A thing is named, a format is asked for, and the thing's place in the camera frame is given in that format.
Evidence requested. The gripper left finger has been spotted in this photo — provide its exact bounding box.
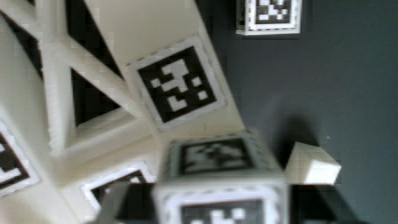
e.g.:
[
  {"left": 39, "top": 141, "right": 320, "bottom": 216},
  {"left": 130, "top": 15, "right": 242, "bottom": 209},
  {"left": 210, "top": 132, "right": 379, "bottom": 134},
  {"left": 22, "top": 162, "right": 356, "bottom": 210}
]
[{"left": 87, "top": 182, "right": 158, "bottom": 224}]

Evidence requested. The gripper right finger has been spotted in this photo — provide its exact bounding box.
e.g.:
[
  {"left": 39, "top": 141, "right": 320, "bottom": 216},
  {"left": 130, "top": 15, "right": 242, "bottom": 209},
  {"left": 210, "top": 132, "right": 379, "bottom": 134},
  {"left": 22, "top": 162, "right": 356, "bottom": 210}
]
[{"left": 290, "top": 185, "right": 363, "bottom": 224}]

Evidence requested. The white right fence bar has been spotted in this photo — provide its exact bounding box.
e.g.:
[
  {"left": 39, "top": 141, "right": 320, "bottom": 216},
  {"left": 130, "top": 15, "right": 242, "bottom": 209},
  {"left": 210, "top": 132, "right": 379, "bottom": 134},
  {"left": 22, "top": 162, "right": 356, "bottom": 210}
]
[{"left": 285, "top": 142, "right": 341, "bottom": 185}]

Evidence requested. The white tagged cube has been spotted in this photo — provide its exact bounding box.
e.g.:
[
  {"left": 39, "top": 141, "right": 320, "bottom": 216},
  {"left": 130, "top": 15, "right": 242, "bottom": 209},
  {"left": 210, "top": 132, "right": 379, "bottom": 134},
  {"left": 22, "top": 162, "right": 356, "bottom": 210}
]
[
  {"left": 153, "top": 130, "right": 290, "bottom": 224},
  {"left": 237, "top": 0, "right": 302, "bottom": 36}
]

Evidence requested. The white chair back part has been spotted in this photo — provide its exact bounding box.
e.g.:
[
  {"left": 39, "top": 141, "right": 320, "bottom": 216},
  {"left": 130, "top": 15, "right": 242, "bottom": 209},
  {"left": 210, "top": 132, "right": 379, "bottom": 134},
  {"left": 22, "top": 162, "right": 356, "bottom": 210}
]
[{"left": 0, "top": 0, "right": 244, "bottom": 224}]

